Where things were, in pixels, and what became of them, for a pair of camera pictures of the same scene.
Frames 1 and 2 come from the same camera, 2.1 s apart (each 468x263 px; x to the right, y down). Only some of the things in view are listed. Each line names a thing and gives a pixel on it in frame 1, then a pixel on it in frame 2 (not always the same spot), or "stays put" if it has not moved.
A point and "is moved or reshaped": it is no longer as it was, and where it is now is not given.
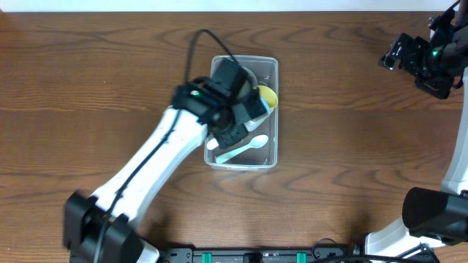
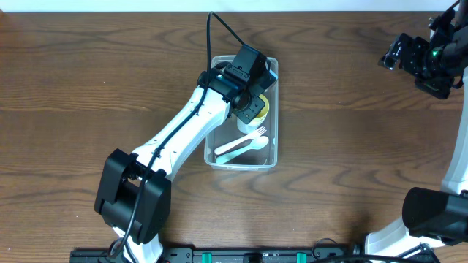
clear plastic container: [260, 153] stays put
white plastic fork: [212, 144] is moved or reshaped
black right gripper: [423, 50] stays put
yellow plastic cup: [269, 95] is moved or reshaped
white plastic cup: [254, 123] stays put
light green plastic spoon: [257, 142] stays put
